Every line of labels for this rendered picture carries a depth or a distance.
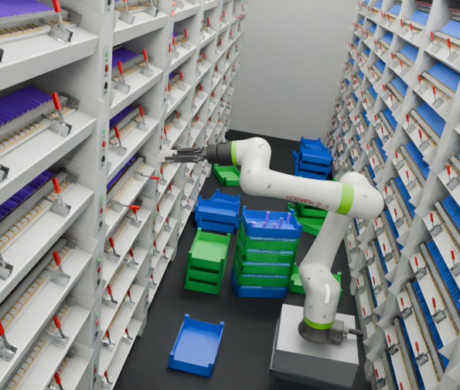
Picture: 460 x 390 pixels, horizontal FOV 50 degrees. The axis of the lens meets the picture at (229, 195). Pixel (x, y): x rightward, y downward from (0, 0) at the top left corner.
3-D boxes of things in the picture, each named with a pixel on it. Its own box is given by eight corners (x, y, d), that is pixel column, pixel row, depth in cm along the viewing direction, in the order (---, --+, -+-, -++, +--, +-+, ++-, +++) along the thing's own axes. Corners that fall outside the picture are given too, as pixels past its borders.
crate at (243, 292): (277, 278, 305) (281, 267, 302) (286, 298, 287) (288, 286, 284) (230, 276, 300) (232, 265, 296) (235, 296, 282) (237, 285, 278)
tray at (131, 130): (155, 131, 198) (168, 100, 193) (101, 190, 143) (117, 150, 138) (108, 107, 197) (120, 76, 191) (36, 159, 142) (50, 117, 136)
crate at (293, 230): (291, 220, 289) (293, 208, 285) (300, 238, 271) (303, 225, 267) (240, 217, 283) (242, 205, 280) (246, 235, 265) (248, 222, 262)
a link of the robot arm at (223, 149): (233, 171, 184) (236, 162, 192) (230, 140, 179) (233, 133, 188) (216, 171, 185) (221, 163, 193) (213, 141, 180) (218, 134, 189)
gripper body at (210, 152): (219, 141, 189) (195, 141, 191) (215, 147, 181) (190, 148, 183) (221, 159, 192) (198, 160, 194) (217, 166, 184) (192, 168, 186)
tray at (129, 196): (151, 176, 207) (160, 157, 203) (99, 249, 152) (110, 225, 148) (107, 155, 205) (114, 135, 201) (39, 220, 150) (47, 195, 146)
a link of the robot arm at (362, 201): (370, 213, 192) (381, 185, 188) (382, 228, 180) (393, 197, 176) (326, 204, 190) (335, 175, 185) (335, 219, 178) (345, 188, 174)
